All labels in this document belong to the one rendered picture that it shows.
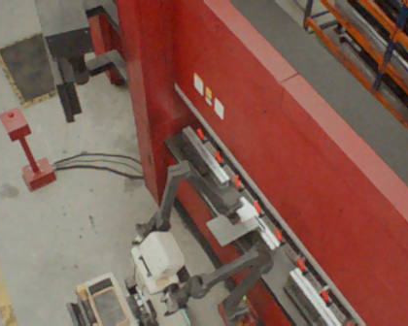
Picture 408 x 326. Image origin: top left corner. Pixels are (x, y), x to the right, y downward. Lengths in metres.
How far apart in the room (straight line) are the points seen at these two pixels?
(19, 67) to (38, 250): 2.02
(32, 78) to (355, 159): 4.05
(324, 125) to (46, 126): 3.47
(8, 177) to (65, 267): 1.02
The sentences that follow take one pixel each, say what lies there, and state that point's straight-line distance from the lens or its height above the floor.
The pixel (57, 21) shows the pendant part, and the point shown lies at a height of 1.95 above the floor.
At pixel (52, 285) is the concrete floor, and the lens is 4.41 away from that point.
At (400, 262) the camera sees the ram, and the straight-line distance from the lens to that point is 2.23.
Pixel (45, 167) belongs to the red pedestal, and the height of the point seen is 0.12.
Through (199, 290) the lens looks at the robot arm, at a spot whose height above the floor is 1.28.
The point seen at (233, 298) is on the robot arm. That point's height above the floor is 1.13.
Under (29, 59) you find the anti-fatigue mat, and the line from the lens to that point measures 5.82.
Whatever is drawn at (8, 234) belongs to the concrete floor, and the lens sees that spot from 4.70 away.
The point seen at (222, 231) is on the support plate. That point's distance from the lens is 3.33.
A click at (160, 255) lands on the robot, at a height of 1.38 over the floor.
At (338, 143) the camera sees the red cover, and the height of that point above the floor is 2.30.
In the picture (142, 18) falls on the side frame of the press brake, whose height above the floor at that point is 1.99.
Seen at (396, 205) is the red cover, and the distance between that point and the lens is 2.03.
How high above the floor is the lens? 3.96
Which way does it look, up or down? 56 degrees down
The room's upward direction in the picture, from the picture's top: 1 degrees clockwise
